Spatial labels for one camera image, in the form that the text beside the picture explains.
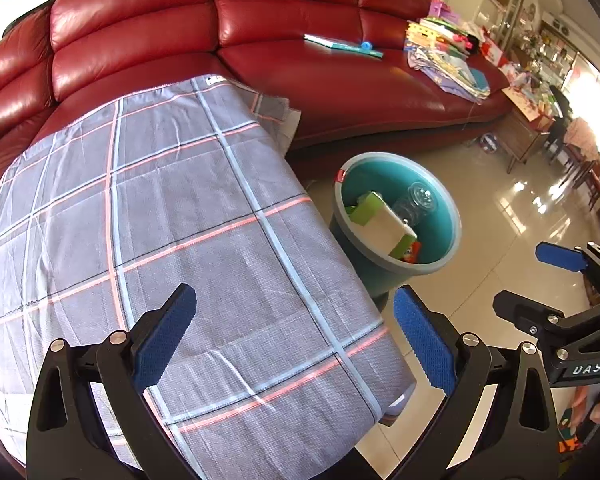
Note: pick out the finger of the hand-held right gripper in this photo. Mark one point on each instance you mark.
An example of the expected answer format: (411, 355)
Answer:
(560, 256)
(530, 315)

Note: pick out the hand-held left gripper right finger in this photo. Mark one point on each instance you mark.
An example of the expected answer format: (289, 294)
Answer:
(422, 340)

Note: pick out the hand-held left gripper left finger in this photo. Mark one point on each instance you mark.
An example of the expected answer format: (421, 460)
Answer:
(162, 340)

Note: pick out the orange wafer snack packet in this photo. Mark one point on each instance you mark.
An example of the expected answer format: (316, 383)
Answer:
(412, 252)

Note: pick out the teal plastic bucket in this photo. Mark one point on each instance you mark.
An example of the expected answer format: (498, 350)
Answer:
(440, 230)

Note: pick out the large white green medicine box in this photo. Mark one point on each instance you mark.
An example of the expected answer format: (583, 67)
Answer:
(380, 232)

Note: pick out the clear water bottle blue label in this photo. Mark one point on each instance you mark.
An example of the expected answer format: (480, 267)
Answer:
(420, 202)

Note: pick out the wooden side cabinet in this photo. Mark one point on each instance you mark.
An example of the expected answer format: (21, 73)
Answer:
(522, 135)

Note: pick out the grey plaid cloth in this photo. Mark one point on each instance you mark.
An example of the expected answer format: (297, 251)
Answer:
(180, 210)

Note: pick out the blue and white ball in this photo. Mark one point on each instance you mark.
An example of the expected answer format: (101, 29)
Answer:
(488, 142)

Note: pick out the dark wooden chair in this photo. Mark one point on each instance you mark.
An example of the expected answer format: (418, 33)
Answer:
(562, 120)

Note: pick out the pile of colourful books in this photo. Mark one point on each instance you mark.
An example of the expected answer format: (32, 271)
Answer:
(450, 65)

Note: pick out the small blue round object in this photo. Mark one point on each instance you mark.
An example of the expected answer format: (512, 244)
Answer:
(366, 46)

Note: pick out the thin teal book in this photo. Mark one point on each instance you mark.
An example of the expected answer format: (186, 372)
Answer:
(330, 42)

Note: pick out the red leather sofa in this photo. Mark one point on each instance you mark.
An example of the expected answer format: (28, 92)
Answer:
(155, 15)

